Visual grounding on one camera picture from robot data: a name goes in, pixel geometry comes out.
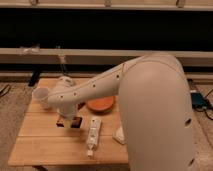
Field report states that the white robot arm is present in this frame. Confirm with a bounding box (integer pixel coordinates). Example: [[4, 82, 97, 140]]
[[44, 52, 196, 171]]

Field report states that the wooden table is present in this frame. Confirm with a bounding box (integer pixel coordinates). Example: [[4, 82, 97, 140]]
[[7, 77, 130, 171]]

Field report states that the white tube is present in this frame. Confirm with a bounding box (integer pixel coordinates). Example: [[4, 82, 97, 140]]
[[86, 117, 102, 157]]

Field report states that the white sponge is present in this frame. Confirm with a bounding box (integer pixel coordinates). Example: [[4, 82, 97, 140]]
[[112, 127, 126, 145]]

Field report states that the blue device on floor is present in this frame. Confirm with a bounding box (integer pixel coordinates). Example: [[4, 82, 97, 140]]
[[191, 92, 211, 109]]

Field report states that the orange bowl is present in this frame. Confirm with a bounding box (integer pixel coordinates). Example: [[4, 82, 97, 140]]
[[86, 96, 115, 113]]

